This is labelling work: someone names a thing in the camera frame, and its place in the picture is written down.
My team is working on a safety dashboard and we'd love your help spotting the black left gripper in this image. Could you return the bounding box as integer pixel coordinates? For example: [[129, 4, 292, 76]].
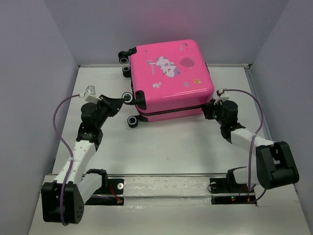
[[95, 95, 125, 129]]

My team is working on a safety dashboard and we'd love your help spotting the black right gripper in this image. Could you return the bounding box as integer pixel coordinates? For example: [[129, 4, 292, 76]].
[[201, 99, 225, 126]]

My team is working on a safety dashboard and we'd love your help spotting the pink suitcase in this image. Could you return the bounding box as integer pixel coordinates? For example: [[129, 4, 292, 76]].
[[118, 39, 215, 128]]

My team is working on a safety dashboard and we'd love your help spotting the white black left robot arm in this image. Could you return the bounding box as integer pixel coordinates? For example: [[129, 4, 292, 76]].
[[41, 95, 125, 226]]

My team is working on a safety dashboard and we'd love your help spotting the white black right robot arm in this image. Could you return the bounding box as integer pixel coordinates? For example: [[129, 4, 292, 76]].
[[202, 99, 300, 190]]

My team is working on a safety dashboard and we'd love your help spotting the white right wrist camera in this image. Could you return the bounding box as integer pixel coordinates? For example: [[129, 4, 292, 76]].
[[214, 89, 230, 105]]

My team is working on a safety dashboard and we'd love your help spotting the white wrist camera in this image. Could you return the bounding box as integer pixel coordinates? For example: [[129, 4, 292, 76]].
[[84, 86, 101, 103], [214, 89, 230, 105]]

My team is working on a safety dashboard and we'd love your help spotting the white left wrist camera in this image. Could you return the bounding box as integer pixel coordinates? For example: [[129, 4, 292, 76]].
[[84, 86, 101, 103]]

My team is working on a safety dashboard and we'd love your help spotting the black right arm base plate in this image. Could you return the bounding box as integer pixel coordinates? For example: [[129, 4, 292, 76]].
[[207, 177, 256, 205]]

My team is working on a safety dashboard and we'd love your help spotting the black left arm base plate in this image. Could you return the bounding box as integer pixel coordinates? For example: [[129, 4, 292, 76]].
[[85, 177, 125, 206]]

